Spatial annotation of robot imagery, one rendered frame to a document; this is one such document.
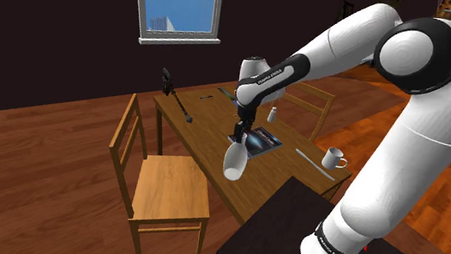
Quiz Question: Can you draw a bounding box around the white framed window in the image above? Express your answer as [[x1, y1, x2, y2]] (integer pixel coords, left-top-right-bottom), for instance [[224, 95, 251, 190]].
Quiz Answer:
[[127, 0, 226, 54]]

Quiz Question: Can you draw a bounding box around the wooden chair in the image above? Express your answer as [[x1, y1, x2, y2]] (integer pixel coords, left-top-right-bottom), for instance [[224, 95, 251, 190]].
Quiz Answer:
[[97, 90, 223, 254], [268, 78, 338, 145]]

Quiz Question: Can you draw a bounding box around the small dark wall picture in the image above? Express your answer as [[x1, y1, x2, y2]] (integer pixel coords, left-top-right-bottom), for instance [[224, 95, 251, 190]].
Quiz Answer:
[[339, 0, 356, 22]]

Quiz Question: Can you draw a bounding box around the dark robot stand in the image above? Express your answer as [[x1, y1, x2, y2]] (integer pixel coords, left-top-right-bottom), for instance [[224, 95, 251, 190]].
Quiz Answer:
[[211, 168, 424, 254]]

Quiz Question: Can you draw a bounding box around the dark slim stick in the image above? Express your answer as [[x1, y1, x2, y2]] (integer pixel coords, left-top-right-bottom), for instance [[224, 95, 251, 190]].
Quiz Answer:
[[216, 87, 239, 102]]

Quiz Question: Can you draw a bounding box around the dark blue book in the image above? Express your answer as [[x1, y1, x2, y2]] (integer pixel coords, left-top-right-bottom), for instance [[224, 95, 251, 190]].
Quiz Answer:
[[225, 121, 286, 164]]

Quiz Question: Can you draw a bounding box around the black tripod with camera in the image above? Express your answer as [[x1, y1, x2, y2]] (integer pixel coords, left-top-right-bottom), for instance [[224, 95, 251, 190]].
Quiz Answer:
[[156, 67, 200, 124]]

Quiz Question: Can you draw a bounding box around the white mug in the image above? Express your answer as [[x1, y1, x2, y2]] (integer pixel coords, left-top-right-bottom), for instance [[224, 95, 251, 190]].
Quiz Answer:
[[321, 146, 351, 172]]

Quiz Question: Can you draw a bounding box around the wooden table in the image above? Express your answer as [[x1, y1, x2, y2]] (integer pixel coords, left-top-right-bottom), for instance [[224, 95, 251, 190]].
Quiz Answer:
[[141, 66, 362, 237]]

